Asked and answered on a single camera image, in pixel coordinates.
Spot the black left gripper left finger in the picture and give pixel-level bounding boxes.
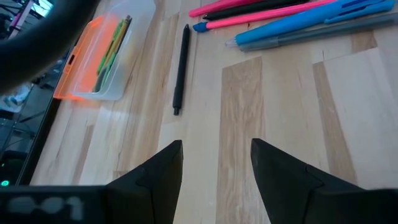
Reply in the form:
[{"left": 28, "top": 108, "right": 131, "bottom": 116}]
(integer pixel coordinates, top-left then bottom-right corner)
[{"left": 106, "top": 139, "right": 185, "bottom": 224}]

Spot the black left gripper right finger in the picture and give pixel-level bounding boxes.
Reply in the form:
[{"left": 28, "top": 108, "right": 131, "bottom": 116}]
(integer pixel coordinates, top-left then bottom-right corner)
[{"left": 251, "top": 138, "right": 364, "bottom": 224}]

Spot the blue multicolour pen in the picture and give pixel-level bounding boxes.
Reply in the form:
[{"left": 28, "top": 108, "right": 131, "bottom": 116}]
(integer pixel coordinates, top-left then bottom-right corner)
[
  {"left": 224, "top": 0, "right": 396, "bottom": 48},
  {"left": 93, "top": 58, "right": 116, "bottom": 93}
]

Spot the black pen with clip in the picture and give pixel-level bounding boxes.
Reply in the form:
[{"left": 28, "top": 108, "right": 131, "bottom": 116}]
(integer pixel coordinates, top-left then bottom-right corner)
[{"left": 172, "top": 24, "right": 191, "bottom": 116}]

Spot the clear box with orange lid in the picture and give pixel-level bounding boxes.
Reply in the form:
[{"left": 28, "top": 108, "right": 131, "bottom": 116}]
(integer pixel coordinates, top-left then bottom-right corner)
[{"left": 53, "top": 0, "right": 157, "bottom": 101}]

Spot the yellow pen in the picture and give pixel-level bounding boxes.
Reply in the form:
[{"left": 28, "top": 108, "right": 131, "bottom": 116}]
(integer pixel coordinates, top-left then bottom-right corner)
[{"left": 105, "top": 14, "right": 132, "bottom": 70}]

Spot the grey pen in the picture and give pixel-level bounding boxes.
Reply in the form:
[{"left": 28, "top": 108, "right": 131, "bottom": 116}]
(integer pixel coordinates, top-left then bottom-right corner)
[{"left": 238, "top": 11, "right": 398, "bottom": 53}]

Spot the pink pen with blue cap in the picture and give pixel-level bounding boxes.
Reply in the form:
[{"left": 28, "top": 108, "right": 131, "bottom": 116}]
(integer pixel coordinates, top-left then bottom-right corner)
[{"left": 192, "top": 0, "right": 337, "bottom": 34}]

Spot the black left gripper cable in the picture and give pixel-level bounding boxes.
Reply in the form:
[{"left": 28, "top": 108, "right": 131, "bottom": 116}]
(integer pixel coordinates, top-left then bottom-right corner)
[{"left": 0, "top": 0, "right": 101, "bottom": 95}]

